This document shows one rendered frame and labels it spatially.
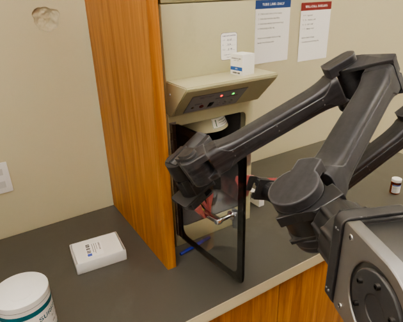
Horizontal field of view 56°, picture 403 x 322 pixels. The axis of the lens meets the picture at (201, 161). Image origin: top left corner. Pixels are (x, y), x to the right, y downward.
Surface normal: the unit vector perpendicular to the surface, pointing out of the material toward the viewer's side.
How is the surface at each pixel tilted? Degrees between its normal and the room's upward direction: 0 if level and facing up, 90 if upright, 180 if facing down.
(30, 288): 0
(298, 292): 90
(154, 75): 90
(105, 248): 0
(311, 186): 29
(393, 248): 0
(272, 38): 90
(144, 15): 90
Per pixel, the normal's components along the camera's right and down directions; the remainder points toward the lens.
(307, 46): 0.53, 0.33
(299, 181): -0.51, -0.75
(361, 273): -0.99, 0.09
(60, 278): -0.03, -0.91
